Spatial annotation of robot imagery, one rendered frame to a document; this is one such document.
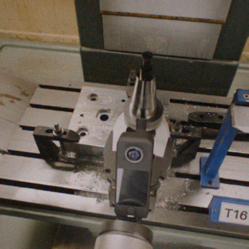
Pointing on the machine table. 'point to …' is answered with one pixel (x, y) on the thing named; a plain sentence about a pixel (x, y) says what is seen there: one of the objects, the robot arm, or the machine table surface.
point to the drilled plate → (88, 143)
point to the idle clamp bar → (209, 120)
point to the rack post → (217, 153)
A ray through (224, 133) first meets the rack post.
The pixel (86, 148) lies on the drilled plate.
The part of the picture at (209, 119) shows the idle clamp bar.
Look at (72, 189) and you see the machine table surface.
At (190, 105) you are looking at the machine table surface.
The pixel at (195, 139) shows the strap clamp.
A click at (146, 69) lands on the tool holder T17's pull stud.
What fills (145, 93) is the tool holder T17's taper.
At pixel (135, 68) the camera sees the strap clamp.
